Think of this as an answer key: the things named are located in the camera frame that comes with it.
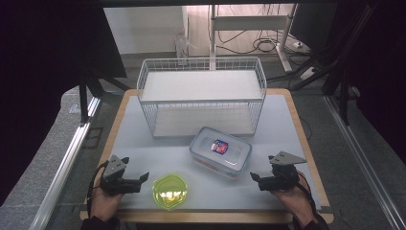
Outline white desk frame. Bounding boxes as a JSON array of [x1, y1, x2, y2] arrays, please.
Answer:
[[209, 3, 300, 74]]

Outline white wire shelf rack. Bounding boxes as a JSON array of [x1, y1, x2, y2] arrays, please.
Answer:
[[136, 57, 268, 139]]

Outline black curtain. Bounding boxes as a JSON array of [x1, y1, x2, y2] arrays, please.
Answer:
[[337, 0, 406, 167], [0, 0, 128, 207]]

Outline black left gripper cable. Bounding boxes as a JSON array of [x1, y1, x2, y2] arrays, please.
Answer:
[[86, 160, 110, 219]]

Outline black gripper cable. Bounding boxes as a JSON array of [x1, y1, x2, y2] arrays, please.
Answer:
[[296, 172, 320, 219], [86, 160, 110, 219]]

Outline clear plastic bag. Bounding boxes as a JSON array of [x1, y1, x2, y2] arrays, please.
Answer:
[[174, 32, 198, 66]]

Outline black floor cables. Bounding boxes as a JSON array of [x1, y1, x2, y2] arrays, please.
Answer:
[[216, 29, 309, 56]]

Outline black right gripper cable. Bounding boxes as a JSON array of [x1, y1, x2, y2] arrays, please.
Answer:
[[296, 172, 320, 219]]

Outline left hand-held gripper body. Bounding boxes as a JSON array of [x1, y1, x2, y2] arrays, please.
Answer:
[[100, 154, 143, 196]]

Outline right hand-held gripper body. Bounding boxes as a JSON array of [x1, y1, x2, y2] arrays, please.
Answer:
[[258, 150, 308, 193]]

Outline grey table mat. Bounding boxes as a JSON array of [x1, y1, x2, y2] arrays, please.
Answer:
[[90, 94, 322, 212]]

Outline green plastic bowl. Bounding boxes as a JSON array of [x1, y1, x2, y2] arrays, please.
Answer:
[[151, 172, 189, 211]]

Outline white power strip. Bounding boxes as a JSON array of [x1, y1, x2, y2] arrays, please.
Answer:
[[299, 66, 318, 81]]

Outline black metal stand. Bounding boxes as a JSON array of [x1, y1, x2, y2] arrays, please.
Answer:
[[320, 61, 353, 127], [77, 61, 132, 127]]

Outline person's left hand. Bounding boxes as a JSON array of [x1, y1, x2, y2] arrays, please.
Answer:
[[90, 185, 124, 223]]

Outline person's right hand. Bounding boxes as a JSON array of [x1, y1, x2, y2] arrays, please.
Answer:
[[271, 171, 315, 228]]

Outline aluminium rail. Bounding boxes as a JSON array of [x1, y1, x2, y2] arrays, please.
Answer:
[[30, 96, 102, 230], [323, 95, 406, 230]]

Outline clear lidded food container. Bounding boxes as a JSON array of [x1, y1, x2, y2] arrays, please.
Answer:
[[189, 126, 253, 179]]

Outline wooden table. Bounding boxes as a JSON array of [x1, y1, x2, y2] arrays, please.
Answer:
[[79, 88, 335, 224]]

